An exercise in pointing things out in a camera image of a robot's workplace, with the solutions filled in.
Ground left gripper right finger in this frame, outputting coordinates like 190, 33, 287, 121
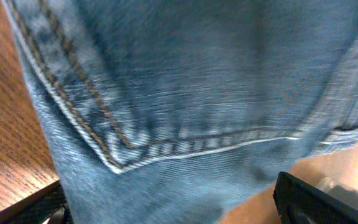
273, 172, 358, 224

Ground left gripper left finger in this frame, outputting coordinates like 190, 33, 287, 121
5, 185, 73, 224

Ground dark blue jeans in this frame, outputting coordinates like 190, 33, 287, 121
3, 0, 358, 223

